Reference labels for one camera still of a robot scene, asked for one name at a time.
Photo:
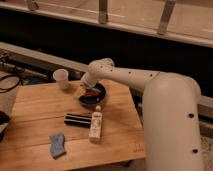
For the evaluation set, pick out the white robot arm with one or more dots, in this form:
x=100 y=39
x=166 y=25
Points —
x=170 y=114

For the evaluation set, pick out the black round bowl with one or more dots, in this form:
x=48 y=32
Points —
x=95 y=100

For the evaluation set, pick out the orange food in bowl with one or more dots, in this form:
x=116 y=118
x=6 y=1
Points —
x=91 y=94

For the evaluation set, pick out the white squeeze bottle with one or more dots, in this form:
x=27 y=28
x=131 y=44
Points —
x=96 y=125

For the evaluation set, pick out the white plastic cup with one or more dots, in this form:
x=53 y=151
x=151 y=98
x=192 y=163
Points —
x=61 y=77

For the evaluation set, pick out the black striped rectangular block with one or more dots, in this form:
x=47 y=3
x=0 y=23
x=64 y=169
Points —
x=72 y=119

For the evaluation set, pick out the blue sponge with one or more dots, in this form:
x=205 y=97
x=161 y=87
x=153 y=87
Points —
x=57 y=145

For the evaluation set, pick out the black object at left edge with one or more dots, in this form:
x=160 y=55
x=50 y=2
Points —
x=4 y=120

